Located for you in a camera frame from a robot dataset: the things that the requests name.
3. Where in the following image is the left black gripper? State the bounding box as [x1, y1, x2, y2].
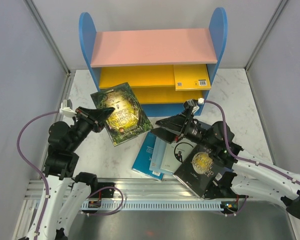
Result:
[67, 105, 115, 151]

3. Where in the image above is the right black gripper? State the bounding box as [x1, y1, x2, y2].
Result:
[150, 104, 215, 150]

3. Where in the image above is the green Alice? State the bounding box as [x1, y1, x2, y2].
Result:
[91, 82, 153, 146]

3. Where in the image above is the yellow book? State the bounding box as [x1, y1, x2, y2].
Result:
[173, 64, 211, 91]

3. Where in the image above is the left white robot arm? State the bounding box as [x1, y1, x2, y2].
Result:
[24, 106, 114, 240]

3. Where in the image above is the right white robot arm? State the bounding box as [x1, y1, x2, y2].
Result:
[151, 110, 300, 220]

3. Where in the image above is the light blue book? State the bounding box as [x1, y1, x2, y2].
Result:
[149, 137, 167, 176]

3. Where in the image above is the pale grey Gatsby book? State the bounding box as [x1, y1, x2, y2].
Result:
[160, 139, 197, 175]

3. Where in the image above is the navy blue book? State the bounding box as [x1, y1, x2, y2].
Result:
[197, 121, 211, 132]

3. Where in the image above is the black Moon and Sixpence book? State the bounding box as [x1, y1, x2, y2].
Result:
[173, 144, 228, 199]

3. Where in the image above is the bright blue book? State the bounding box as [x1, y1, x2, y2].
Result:
[132, 132, 163, 181]

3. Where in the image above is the blue pink yellow bookshelf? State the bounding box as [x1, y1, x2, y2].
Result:
[79, 7, 228, 117]

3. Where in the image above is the dark purple blue book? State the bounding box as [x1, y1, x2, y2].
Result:
[222, 149, 240, 181]

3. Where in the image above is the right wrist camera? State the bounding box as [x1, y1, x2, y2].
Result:
[183, 97, 205, 114]

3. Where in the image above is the aluminium rail frame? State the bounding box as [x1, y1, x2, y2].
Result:
[24, 177, 298, 201]

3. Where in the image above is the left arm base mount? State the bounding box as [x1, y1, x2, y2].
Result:
[88, 182, 115, 208]

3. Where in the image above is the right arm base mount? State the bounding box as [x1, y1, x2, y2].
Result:
[202, 180, 248, 217]

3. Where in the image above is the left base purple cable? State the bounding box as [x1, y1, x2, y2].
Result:
[81, 186, 123, 217]

